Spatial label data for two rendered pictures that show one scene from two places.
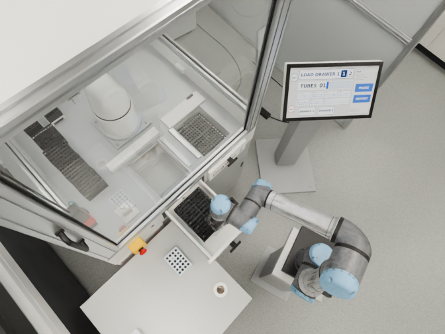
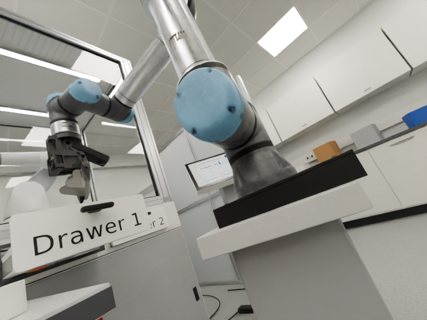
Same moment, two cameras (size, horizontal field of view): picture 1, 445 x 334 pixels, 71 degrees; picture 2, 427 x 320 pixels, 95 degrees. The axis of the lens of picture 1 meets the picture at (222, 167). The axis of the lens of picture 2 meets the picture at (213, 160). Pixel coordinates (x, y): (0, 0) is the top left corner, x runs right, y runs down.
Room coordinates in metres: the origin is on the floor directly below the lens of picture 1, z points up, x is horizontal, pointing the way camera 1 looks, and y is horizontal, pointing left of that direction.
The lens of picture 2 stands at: (-0.24, -0.39, 0.79)
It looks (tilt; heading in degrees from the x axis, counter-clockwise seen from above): 15 degrees up; 357
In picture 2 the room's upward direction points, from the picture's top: 21 degrees counter-clockwise
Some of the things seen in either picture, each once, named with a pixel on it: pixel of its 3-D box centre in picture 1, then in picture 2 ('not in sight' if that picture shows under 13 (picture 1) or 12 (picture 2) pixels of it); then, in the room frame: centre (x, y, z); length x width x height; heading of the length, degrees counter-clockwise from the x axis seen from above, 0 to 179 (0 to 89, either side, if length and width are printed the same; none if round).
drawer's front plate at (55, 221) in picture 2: (229, 242); (94, 223); (0.26, -0.08, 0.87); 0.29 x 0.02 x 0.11; 143
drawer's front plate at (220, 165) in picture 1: (226, 160); (141, 223); (0.70, -0.02, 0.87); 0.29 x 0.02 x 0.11; 143
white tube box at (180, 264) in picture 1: (177, 261); not in sight; (0.14, 0.16, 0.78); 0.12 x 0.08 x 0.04; 52
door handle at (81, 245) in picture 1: (75, 242); not in sight; (0.10, 0.42, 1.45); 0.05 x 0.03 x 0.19; 53
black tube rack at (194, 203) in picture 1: (201, 214); not in sight; (0.38, 0.08, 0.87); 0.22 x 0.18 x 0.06; 53
